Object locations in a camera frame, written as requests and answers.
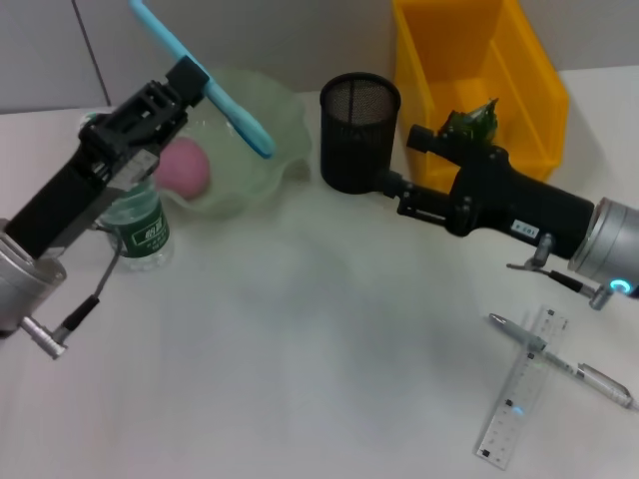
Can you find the right gripper cable with connector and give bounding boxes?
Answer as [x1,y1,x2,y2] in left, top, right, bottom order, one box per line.
[505,233,616,312]

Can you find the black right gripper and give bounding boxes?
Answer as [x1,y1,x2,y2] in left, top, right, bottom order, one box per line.
[380,123,598,261]

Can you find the blue scissors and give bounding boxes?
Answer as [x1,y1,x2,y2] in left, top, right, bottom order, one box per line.
[128,0,278,161]

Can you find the green plastic wrapper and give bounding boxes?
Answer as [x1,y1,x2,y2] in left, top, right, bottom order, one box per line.
[438,97,502,145]

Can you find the transparent plastic ruler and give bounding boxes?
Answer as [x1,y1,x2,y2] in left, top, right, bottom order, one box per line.
[473,305,573,471]

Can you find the green glass fruit bowl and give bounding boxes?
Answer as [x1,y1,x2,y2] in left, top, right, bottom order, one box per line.
[154,67,314,222]

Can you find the pink peach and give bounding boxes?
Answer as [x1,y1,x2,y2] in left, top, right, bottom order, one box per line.
[155,138,212,202]

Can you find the yellow plastic bin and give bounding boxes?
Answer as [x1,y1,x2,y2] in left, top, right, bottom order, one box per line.
[391,0,572,192]

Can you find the clear green-label water bottle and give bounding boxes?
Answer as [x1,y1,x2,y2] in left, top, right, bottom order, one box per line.
[81,112,176,273]

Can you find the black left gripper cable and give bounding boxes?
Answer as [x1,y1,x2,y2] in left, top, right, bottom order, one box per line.
[19,223,127,361]

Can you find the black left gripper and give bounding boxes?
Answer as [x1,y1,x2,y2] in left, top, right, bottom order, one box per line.
[4,77,177,260]

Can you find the black mesh pen holder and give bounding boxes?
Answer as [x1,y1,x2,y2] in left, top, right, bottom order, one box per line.
[319,72,403,198]

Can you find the silver white pen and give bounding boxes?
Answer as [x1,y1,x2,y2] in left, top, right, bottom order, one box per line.
[488,311,639,412]

